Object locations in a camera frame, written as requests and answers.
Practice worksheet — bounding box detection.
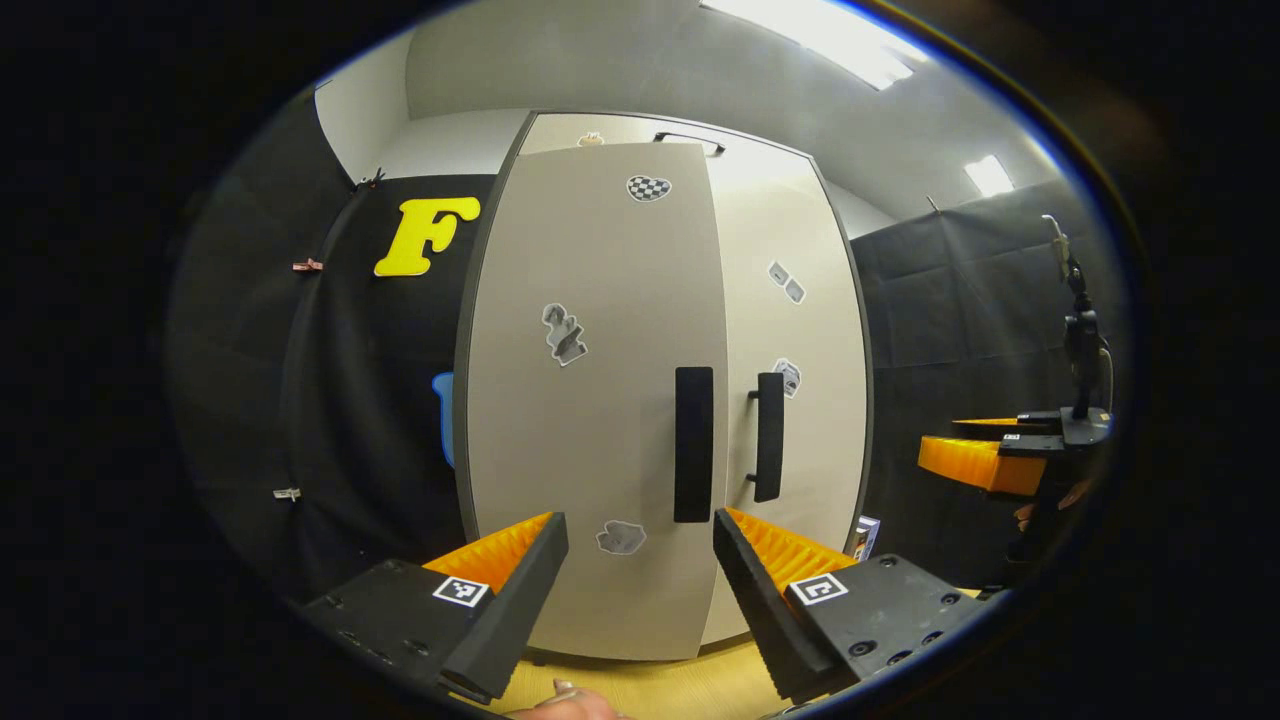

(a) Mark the white cabinet drawer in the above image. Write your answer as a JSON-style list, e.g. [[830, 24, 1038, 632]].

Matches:
[[520, 110, 816, 166]]

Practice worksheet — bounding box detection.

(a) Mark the black drawer handle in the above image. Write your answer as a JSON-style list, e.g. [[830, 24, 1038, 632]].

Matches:
[[655, 131, 726, 157]]

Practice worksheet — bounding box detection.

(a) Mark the white and grey cabinet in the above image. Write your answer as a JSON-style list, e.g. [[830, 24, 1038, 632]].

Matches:
[[452, 108, 876, 666]]

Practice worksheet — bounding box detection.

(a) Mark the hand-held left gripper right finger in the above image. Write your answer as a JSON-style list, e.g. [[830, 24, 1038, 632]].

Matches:
[[713, 508, 1006, 706]]

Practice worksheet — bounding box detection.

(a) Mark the long ceiling light panel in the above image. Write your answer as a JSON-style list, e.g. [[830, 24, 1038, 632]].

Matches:
[[700, 0, 931, 91]]

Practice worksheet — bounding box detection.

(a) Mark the white cabinet door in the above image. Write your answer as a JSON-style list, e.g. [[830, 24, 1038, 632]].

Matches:
[[455, 142, 731, 663], [700, 140, 874, 649]]

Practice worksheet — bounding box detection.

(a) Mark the black door handle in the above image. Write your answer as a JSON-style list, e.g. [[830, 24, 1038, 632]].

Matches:
[[675, 367, 715, 524], [748, 373, 786, 503]]

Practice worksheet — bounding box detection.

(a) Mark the small ceiling light panel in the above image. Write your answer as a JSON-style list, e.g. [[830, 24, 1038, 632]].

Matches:
[[963, 155, 1016, 198]]

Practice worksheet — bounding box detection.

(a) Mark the black backdrop cloth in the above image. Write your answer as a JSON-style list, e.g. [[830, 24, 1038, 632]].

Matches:
[[850, 178, 1126, 591], [170, 85, 501, 601]]

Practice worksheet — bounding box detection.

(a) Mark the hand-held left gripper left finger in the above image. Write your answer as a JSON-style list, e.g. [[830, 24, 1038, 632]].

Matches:
[[300, 512, 569, 706]]

